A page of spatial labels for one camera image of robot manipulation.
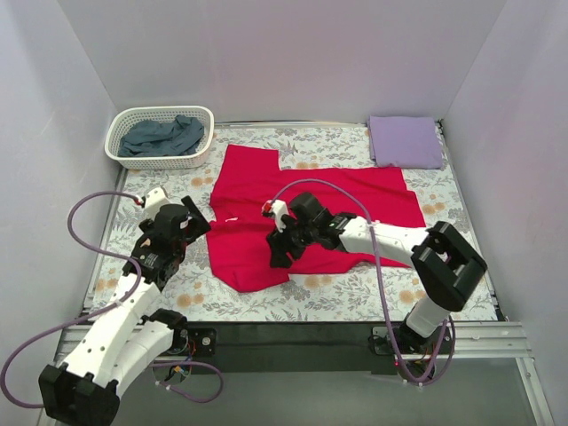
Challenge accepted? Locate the red t shirt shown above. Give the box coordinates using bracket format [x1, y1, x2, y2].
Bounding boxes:
[206, 145, 425, 293]

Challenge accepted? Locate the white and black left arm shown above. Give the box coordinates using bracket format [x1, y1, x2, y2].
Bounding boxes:
[38, 188, 210, 425]

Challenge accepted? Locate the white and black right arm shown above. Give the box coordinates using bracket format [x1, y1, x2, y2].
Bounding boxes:
[262, 193, 487, 351]

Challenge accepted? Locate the crumpled grey-blue t shirt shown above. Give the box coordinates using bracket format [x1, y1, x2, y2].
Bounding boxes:
[118, 114, 205, 158]

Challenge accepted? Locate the white perforated plastic basket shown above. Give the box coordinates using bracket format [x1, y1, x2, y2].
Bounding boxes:
[105, 106, 215, 170]

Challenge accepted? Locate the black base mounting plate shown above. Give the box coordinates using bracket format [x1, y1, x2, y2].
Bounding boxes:
[170, 321, 399, 375]

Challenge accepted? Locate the folded purple t shirt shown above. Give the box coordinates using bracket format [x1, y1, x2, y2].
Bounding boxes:
[367, 116, 443, 170]

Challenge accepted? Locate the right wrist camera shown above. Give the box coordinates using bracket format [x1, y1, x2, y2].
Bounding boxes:
[262, 200, 288, 233]

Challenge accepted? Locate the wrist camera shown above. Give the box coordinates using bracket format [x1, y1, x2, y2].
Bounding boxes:
[262, 200, 288, 233]
[138, 186, 170, 217]

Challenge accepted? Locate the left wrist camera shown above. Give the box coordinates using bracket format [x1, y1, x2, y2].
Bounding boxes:
[138, 186, 170, 217]

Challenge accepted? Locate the aluminium frame rail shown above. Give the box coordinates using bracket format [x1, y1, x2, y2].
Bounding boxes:
[454, 321, 532, 359]

